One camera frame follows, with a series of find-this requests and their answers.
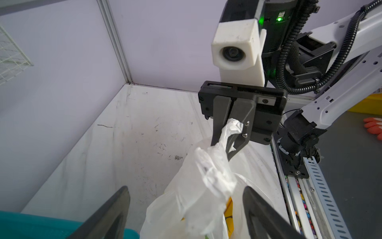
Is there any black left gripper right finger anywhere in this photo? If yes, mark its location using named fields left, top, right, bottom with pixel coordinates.
left=242, top=186, right=304, bottom=239

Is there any black right corrugated cable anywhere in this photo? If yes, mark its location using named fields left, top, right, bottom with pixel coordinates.
left=274, top=0, right=382, bottom=95

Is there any yellow bin outside cell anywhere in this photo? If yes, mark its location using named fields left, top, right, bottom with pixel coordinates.
left=348, top=93, right=382, bottom=116

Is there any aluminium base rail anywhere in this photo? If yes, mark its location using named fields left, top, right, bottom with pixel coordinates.
left=271, top=134, right=351, bottom=239

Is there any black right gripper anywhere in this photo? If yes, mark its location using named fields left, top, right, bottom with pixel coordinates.
left=198, top=1, right=298, bottom=161

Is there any teal plastic fruit basket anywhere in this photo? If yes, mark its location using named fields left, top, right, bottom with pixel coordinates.
left=0, top=210, right=140, bottom=239

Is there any white lemon print plastic bag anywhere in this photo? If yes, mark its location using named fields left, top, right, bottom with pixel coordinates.
left=139, top=118, right=290, bottom=239

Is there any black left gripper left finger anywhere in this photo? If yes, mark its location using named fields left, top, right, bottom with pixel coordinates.
left=68, top=186, right=130, bottom=239

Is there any aluminium frame corner post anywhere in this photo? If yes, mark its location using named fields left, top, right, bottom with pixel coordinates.
left=97, top=0, right=133, bottom=84

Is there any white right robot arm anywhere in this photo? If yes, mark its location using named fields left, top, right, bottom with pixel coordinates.
left=198, top=1, right=382, bottom=178

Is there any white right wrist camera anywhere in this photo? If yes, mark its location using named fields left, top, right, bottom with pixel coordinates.
left=211, top=19, right=267, bottom=87

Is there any white wire wall basket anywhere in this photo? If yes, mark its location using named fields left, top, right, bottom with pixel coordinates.
left=1, top=26, right=34, bottom=85

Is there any yellow fake banana bunch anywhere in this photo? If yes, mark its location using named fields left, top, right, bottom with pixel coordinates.
left=224, top=197, right=234, bottom=238

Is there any orange rubber glove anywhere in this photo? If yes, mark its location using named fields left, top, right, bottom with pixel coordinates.
left=363, top=118, right=382, bottom=141

